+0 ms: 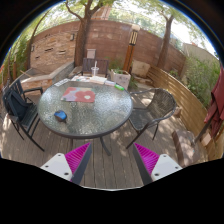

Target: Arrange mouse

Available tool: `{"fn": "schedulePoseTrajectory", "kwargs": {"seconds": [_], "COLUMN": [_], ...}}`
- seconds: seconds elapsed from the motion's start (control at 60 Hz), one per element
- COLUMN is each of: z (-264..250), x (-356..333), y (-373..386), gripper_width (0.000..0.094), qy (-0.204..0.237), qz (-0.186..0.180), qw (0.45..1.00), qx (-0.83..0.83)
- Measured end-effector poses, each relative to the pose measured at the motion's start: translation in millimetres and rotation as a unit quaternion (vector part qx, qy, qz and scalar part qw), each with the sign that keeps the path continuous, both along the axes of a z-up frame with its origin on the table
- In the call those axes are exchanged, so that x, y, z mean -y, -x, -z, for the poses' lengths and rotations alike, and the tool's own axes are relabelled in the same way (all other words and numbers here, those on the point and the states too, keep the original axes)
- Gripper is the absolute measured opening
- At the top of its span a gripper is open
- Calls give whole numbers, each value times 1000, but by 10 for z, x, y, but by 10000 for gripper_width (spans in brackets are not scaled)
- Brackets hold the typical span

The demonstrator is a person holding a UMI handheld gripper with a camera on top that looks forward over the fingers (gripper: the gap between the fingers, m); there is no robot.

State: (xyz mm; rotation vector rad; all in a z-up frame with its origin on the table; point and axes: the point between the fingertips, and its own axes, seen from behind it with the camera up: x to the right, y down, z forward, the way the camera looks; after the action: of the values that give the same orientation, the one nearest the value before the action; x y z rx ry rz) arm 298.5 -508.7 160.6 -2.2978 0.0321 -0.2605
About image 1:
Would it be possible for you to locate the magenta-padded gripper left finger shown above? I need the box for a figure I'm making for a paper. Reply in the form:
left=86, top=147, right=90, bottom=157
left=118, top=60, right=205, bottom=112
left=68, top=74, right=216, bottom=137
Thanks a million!
left=39, top=142, right=94, bottom=186

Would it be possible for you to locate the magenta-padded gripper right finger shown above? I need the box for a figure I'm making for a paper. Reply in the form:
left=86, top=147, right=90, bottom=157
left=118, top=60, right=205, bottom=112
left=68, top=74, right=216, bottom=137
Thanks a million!
left=132, top=142, right=184, bottom=186

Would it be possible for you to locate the blue computer mouse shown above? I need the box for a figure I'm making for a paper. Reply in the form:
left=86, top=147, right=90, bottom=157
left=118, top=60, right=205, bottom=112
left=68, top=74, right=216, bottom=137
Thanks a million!
left=53, top=110, right=68, bottom=123

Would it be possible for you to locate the floral print mouse pad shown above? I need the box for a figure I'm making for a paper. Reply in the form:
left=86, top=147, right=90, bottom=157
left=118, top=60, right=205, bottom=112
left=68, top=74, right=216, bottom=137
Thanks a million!
left=60, top=86, right=97, bottom=104

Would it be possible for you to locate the black slatted chair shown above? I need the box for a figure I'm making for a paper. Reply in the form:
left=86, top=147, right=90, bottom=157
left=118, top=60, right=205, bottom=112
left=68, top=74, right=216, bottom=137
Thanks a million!
left=1, top=79, right=46, bottom=153

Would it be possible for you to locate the curved wooden slat bench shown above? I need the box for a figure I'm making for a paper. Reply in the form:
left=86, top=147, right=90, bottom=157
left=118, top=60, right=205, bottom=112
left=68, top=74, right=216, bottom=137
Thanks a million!
left=146, top=65, right=221, bottom=161

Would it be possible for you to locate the black backpack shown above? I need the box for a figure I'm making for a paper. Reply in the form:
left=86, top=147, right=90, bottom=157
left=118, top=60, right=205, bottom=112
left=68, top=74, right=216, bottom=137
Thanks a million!
left=6, top=89, right=29, bottom=121

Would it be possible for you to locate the dark red folded umbrella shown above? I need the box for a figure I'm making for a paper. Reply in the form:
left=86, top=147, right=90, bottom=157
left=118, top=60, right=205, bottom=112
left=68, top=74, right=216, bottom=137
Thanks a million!
left=203, top=64, right=224, bottom=139

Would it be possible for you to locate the white license plate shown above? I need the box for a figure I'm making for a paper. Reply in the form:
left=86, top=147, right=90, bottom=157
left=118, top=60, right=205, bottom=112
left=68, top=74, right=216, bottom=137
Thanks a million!
left=53, top=78, right=72, bottom=88

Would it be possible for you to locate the stone raised garden bed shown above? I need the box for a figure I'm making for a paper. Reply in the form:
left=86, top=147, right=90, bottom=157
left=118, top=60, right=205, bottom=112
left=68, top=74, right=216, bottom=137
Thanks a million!
left=19, top=60, right=75, bottom=93

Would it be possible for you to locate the white square planter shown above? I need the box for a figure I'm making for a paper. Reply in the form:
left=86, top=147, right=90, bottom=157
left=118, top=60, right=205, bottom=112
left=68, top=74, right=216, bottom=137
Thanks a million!
left=109, top=68, right=132, bottom=90

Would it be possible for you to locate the thin pale book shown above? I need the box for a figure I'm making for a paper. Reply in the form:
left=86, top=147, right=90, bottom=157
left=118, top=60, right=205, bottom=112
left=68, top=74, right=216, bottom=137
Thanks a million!
left=104, top=79, right=117, bottom=88

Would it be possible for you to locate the tan stone block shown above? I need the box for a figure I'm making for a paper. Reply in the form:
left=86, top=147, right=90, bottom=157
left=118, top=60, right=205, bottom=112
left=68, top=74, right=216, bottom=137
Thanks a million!
left=131, top=59, right=151, bottom=78

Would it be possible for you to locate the clear plastic cup with straw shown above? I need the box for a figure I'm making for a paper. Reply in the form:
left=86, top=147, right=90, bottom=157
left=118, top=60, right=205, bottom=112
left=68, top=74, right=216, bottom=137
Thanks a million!
left=90, top=60, right=100, bottom=78

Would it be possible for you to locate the dark wooden slat chair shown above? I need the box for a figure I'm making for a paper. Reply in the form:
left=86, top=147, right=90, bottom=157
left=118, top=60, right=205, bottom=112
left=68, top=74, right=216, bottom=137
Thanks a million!
left=80, top=57, right=110, bottom=78

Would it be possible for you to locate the thin leaning tree trunk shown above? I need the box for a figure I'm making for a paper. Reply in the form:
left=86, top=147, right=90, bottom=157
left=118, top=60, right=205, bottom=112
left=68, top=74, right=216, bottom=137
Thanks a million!
left=28, top=9, right=51, bottom=69

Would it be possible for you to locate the slim dark tree trunk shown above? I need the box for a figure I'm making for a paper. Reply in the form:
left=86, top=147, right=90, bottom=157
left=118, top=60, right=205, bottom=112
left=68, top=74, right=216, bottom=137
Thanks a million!
left=156, top=6, right=178, bottom=70

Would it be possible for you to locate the thick tree trunk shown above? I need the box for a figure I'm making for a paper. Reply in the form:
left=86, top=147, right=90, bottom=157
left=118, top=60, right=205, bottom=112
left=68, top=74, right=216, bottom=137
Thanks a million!
left=64, top=0, right=116, bottom=67

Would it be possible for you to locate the grey wall utility box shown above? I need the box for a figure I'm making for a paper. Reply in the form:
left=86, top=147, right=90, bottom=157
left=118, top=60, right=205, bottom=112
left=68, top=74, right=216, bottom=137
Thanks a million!
left=86, top=48, right=97, bottom=60

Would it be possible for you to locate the tall wooden lamp post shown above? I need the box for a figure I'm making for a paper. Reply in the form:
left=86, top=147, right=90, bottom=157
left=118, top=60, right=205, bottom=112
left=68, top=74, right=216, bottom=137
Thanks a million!
left=122, top=23, right=141, bottom=74

